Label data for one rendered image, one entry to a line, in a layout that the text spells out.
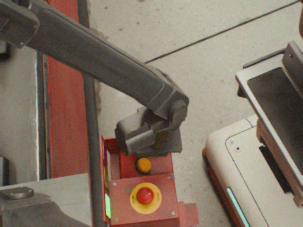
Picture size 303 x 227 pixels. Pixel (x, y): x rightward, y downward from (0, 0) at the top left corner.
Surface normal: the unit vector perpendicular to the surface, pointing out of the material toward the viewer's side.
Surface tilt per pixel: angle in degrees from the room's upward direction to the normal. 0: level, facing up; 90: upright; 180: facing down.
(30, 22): 77
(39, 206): 57
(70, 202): 0
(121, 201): 0
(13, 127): 0
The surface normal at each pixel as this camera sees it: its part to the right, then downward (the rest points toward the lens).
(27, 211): -0.03, -0.98
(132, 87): 0.47, 0.68
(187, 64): -0.08, -0.41
